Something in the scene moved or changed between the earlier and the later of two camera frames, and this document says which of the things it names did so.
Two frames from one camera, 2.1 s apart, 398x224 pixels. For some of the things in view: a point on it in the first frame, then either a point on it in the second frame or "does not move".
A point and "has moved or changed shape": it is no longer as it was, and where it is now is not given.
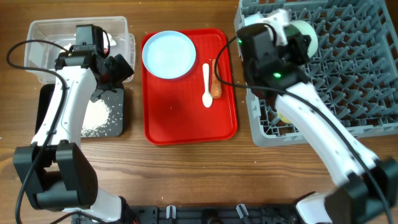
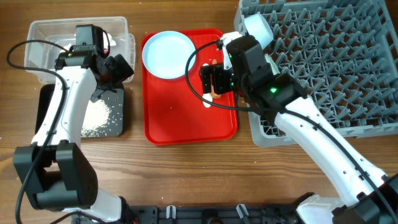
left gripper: (121, 68) does not move
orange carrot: (216, 89) does not move
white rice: (96, 116) does not move
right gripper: (298, 53) -> (217, 73)
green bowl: (295, 27) has moved or changed shape
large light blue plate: (168, 55) does not move
